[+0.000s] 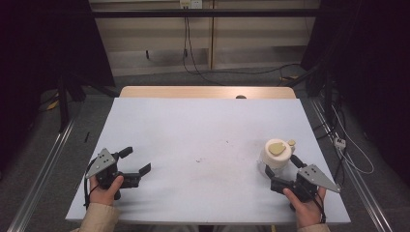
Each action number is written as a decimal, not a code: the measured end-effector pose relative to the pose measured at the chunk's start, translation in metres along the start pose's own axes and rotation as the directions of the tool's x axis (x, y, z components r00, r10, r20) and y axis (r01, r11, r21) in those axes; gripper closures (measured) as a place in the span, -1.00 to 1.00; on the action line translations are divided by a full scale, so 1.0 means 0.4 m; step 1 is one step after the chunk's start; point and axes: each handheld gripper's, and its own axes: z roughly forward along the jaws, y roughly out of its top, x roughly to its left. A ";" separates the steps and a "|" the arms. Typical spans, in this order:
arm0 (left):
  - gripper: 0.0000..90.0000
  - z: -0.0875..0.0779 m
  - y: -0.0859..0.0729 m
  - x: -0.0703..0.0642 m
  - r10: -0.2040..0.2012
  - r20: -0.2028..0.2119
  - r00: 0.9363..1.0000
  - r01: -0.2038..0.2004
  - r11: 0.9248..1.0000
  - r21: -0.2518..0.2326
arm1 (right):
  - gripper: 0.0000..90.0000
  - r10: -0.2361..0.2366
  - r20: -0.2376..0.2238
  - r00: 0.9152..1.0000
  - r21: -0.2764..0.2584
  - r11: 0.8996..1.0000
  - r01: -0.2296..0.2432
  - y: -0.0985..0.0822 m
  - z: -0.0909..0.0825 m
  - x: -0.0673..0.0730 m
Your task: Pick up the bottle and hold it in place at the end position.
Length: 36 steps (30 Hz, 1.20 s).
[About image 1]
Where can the person's left hand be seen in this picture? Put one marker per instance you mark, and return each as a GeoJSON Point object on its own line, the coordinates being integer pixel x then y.
{"type": "Point", "coordinates": [101, 195]}

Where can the black horizontal bar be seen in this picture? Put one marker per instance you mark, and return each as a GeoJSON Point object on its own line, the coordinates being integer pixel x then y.
{"type": "Point", "coordinates": [206, 13]}

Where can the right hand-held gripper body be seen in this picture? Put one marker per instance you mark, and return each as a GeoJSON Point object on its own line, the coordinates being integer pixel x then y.
{"type": "Point", "coordinates": [317, 178]}

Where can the yellow floor item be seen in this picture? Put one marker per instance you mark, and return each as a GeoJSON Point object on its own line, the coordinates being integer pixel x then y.
{"type": "Point", "coordinates": [53, 105]}

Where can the white wall socket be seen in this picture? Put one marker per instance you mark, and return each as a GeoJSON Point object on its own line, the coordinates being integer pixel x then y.
{"type": "Point", "coordinates": [190, 4]}

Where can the wooden table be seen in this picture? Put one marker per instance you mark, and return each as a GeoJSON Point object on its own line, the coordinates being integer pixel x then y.
{"type": "Point", "coordinates": [193, 92]}

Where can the black curtain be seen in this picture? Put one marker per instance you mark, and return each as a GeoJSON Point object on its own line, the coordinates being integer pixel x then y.
{"type": "Point", "coordinates": [42, 48]}
{"type": "Point", "coordinates": [370, 48]}

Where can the person's right hand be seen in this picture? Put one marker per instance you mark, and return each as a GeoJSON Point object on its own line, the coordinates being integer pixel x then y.
{"type": "Point", "coordinates": [307, 212]}

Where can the small black floor item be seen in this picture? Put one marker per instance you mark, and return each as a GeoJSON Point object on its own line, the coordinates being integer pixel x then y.
{"type": "Point", "coordinates": [87, 137]}

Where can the metal floor rail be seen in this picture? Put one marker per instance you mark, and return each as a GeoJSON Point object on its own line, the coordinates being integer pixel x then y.
{"type": "Point", "coordinates": [354, 180]}
{"type": "Point", "coordinates": [45, 174]}

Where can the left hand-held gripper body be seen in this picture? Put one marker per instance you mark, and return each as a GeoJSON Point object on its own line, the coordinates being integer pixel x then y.
{"type": "Point", "coordinates": [102, 162]}

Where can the white board table cover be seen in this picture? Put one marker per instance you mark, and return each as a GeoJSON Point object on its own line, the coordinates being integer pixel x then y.
{"type": "Point", "coordinates": [193, 145]}

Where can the clear bottle with cream lid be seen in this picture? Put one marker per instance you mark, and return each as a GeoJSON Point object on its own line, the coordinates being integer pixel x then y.
{"type": "Point", "coordinates": [275, 156]}

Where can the black metal stand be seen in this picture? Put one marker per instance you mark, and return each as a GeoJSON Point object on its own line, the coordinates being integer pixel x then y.
{"type": "Point", "coordinates": [64, 103]}

